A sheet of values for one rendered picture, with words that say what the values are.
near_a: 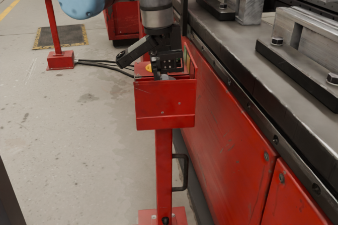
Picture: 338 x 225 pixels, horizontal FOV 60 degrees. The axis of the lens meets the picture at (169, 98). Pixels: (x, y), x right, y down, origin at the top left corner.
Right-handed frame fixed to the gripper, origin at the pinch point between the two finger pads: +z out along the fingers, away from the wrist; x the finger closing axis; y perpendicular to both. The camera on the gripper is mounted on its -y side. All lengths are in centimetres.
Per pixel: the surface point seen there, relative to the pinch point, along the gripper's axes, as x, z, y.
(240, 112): -13.7, -1.1, 18.6
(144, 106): -4.7, -0.8, -4.0
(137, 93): -4.8, -4.7, -5.3
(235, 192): -17.0, 21.6, 16.9
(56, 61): 191, 57, -88
